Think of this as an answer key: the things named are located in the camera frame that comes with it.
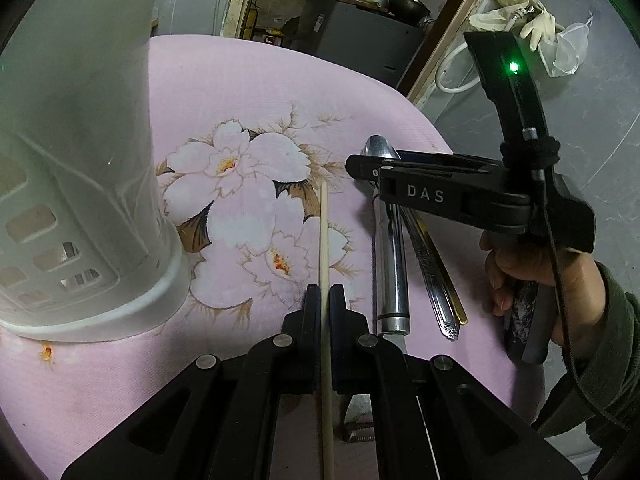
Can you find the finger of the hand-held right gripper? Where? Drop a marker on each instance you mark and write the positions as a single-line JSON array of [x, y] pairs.
[[365, 166], [450, 190]]

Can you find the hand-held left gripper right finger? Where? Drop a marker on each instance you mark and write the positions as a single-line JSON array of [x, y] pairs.
[[339, 320]]

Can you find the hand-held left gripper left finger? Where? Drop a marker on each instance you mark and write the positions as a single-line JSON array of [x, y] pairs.
[[312, 320]]

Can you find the wooden door frame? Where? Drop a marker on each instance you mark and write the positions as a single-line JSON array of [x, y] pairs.
[[450, 35]]

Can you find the white plastic utensil holder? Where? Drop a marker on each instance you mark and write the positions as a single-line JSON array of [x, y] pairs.
[[75, 160]]

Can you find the pink floral tablecloth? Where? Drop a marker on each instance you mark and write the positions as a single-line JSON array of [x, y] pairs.
[[250, 85]]

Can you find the white mesh bag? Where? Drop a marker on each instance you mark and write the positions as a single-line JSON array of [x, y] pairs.
[[565, 55]]

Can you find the person's right hand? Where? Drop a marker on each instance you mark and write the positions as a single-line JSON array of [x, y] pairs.
[[575, 290]]

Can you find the cream rubber gloves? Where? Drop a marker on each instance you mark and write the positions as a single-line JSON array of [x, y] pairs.
[[540, 25]]

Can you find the grey cabinet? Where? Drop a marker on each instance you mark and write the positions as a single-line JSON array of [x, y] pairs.
[[360, 35]]

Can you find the person's right forearm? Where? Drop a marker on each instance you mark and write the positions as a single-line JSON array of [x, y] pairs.
[[600, 375]]

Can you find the dark round wok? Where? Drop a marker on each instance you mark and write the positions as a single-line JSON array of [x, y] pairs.
[[409, 6]]

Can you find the wooden chopstick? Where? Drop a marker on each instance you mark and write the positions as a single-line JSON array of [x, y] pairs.
[[325, 240]]

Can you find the steel table knife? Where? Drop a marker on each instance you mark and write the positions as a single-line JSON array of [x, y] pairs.
[[392, 270]]

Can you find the gold spoon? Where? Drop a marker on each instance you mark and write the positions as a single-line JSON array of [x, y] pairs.
[[454, 296]]

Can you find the patterned steel spoon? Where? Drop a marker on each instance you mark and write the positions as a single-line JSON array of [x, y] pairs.
[[435, 280]]

